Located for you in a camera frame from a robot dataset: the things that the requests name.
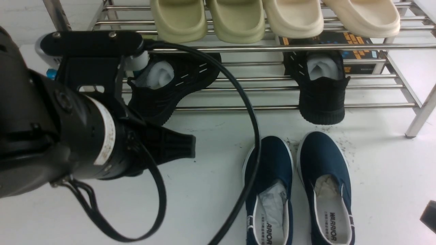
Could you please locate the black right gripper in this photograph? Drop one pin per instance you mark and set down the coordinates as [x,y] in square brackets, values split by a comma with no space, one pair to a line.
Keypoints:
[428,217]

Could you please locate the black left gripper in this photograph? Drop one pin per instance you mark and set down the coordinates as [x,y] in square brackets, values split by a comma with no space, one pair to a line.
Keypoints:
[93,144]

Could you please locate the navy canvas shoe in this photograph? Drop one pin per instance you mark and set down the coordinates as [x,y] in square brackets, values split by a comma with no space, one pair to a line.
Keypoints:
[268,205]
[323,170]

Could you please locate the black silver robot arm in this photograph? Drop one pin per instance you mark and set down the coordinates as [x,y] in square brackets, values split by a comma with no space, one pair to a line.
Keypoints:
[30,132]

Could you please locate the stainless steel shoe rack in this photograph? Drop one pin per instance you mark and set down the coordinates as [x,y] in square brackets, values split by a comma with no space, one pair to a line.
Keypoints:
[107,19]

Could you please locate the left black knit sneaker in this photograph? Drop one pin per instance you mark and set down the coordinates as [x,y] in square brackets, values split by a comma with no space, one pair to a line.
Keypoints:
[167,79]

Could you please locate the black knit sneaker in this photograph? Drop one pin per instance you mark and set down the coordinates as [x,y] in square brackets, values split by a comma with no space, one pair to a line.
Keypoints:
[322,82]
[167,79]

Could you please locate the left green foam slipper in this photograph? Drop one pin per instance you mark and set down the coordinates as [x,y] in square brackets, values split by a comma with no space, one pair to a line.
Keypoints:
[179,21]

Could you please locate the green foam slipper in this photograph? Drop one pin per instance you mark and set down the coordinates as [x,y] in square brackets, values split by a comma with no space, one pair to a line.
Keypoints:
[237,21]
[179,21]

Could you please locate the blue yellow book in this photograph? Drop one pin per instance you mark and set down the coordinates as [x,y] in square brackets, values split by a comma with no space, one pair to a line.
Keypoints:
[51,73]

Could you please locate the right green foam slipper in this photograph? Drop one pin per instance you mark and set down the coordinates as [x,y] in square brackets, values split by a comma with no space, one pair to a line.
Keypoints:
[237,21]

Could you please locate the right black knit sneaker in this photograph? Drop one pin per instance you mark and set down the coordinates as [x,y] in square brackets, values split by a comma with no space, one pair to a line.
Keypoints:
[322,82]

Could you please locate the left cream foam slipper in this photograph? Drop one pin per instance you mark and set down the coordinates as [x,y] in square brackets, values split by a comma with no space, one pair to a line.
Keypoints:
[295,19]

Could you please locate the cream foam slipper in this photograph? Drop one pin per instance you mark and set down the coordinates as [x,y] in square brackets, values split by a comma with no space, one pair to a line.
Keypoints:
[367,18]
[295,19]

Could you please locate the black orange book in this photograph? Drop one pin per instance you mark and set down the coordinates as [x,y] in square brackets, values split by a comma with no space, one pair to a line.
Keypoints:
[357,56]

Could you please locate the right cream foam slipper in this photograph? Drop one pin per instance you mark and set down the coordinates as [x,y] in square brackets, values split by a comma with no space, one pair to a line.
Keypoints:
[367,18]

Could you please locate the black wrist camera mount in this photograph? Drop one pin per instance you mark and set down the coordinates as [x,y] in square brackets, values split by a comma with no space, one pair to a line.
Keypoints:
[93,58]

